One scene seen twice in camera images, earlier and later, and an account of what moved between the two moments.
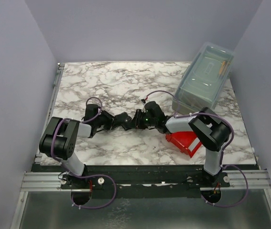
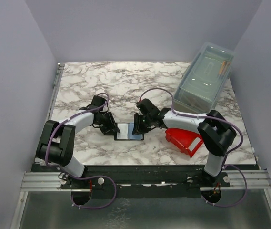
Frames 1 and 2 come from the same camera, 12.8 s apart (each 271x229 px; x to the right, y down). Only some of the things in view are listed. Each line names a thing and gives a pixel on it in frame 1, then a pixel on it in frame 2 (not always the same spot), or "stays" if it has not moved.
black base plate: x=136 y=182 stays
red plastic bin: x=186 y=142 stays
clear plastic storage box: x=203 y=79 stays
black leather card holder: x=123 y=119 → x=126 y=132
